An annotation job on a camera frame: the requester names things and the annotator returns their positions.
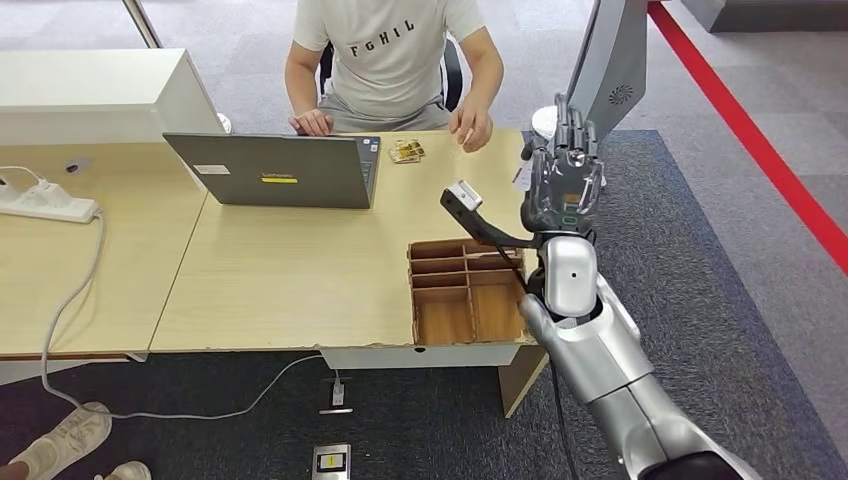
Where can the person's right hand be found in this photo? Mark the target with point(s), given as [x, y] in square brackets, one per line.
[311, 124]

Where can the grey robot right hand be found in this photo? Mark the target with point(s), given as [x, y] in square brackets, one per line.
[563, 192]

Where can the person's left hand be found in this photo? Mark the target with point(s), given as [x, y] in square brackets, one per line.
[472, 129]

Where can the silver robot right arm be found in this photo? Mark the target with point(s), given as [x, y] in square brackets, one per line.
[603, 358]

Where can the person's right forearm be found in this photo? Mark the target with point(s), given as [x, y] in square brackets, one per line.
[301, 89]

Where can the person's left forearm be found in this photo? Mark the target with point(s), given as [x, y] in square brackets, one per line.
[485, 76]

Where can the clear plastic hand cover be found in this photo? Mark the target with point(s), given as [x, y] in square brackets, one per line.
[553, 199]

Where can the person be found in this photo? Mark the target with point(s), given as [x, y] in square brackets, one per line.
[387, 73]

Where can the grey card reader kiosk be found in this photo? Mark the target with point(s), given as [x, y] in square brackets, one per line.
[609, 66]

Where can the black office chair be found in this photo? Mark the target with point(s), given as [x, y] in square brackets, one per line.
[452, 76]

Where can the grey laptop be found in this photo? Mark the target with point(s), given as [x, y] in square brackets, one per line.
[278, 172]

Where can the white round object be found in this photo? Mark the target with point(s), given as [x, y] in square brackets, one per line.
[543, 122]
[224, 122]

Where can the wooden compartment organizer tray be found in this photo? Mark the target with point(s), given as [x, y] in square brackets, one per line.
[457, 311]

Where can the red floor tape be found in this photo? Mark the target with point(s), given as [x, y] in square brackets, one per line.
[748, 132]

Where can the slanted metal pole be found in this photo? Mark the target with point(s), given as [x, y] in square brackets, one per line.
[142, 23]

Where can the wooden desk leg panel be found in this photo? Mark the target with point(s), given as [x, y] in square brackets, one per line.
[520, 387]

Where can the white desk underframe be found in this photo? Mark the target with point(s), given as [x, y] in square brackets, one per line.
[40, 371]
[424, 358]

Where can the white cabinet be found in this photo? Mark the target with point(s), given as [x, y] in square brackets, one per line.
[93, 93]

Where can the grey low platform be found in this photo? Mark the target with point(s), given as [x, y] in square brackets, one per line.
[768, 14]

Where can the white floor plug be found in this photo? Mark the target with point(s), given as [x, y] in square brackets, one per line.
[338, 394]

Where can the white plug adapter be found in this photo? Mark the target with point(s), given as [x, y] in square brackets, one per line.
[46, 193]

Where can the white power strip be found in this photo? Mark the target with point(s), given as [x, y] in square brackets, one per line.
[46, 208]

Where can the metal floor outlet plate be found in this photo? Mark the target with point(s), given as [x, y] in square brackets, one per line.
[326, 411]

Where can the metal floor socket box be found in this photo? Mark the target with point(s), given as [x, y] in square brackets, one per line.
[331, 462]

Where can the white sneaker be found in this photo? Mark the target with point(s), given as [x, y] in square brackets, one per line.
[126, 472]
[63, 440]

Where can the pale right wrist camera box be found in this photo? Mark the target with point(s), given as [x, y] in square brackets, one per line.
[468, 195]

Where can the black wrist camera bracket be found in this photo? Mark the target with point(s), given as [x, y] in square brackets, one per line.
[474, 225]

